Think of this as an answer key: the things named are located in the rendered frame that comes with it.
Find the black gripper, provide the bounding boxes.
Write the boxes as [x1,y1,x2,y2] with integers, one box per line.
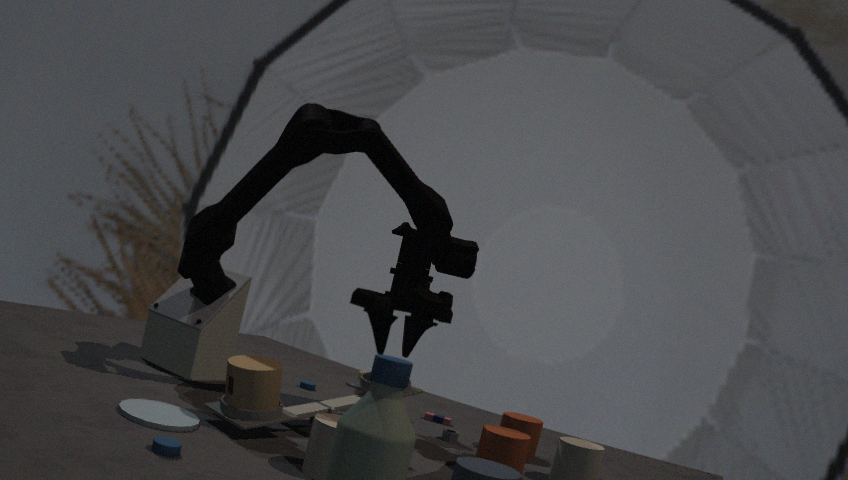
[351,263,438,358]

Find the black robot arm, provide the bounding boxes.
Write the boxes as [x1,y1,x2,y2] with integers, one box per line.
[177,103,479,321]

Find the grey hex nut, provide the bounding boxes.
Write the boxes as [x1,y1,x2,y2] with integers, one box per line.
[441,429,459,443]

